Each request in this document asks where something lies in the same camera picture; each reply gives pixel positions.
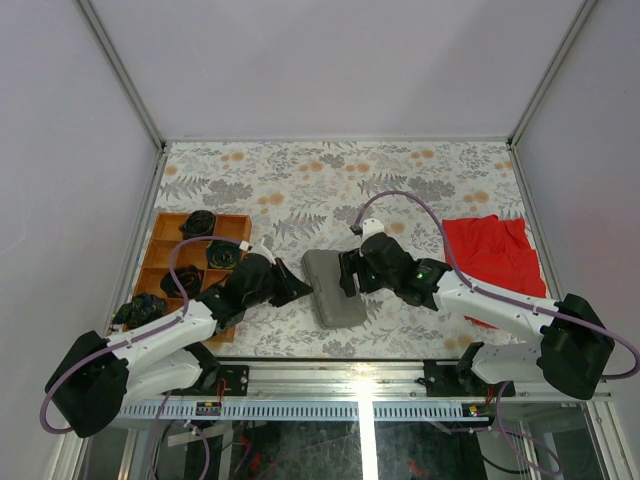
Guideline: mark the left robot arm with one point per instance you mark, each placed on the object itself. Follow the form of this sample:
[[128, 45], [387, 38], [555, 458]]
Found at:
[[100, 375]]

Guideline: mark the orange wooden divided tray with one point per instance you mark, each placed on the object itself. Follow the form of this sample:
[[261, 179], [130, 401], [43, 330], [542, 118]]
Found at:
[[165, 236]]

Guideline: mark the rolled dark sock top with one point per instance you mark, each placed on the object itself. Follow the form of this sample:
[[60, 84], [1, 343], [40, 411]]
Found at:
[[199, 223]]

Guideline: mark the rolled dark sock outside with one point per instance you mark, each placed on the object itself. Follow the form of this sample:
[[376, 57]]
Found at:
[[141, 310]]

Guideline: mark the aluminium front rail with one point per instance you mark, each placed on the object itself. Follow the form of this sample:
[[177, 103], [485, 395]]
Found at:
[[287, 390]]

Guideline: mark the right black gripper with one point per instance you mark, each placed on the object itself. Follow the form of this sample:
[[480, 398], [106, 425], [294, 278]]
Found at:
[[349, 265]]

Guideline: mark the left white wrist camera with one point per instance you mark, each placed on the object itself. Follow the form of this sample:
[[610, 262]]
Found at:
[[263, 248]]

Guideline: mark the rolled dark sock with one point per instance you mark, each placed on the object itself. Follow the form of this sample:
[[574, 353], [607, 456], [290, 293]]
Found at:
[[187, 279], [223, 255], [199, 223]]

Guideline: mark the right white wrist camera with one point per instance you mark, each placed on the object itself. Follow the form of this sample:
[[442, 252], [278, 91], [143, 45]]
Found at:
[[368, 228]]

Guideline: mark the rolled dark sock lower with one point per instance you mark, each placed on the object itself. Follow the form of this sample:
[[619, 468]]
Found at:
[[187, 279]]

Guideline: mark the red cloth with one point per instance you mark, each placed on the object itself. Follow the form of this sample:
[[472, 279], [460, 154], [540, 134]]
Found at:
[[495, 251]]

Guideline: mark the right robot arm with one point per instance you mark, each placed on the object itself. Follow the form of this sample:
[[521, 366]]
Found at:
[[562, 342]]

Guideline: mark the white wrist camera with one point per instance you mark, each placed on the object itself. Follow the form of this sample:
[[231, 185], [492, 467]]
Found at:
[[368, 228], [263, 248]]

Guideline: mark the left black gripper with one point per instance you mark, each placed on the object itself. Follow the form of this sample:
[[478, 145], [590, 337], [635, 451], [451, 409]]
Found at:
[[293, 287]]

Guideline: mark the rolled dark sock middle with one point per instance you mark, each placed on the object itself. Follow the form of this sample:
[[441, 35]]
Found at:
[[223, 255]]

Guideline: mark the grey plastic tool case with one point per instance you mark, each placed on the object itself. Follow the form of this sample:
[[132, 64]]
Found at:
[[333, 309]]

